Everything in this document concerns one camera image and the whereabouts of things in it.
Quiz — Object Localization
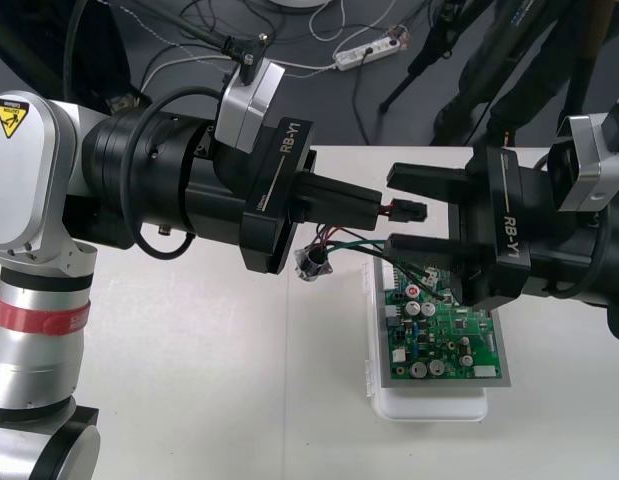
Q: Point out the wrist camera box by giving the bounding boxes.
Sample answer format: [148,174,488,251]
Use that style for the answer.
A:
[546,113,619,214]
[213,34,286,154]

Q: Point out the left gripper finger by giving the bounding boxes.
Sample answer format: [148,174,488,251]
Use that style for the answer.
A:
[296,198,379,232]
[299,173,385,209]

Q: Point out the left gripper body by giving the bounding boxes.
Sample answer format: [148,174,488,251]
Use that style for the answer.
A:
[211,116,319,275]

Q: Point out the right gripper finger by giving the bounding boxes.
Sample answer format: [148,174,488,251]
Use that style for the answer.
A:
[386,162,470,204]
[385,232,498,269]

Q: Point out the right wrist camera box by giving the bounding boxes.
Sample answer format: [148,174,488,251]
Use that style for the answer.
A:
[546,113,619,214]

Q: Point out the thick black tripod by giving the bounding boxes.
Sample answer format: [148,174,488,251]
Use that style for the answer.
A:
[428,0,615,149]

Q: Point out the slim black tripod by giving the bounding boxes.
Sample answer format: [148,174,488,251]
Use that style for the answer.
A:
[378,0,473,114]

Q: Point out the white power strip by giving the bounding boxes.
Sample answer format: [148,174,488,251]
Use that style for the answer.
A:
[334,37,408,70]

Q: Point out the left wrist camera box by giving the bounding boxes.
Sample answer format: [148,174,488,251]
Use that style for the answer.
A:
[213,34,286,154]

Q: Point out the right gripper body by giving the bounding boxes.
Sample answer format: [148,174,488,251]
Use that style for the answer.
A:
[448,147,534,315]

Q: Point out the red black green cable bundle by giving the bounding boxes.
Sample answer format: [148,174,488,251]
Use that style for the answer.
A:
[294,197,460,304]

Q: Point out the green circuit board grey frame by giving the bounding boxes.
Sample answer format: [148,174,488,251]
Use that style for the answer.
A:
[374,254,514,391]

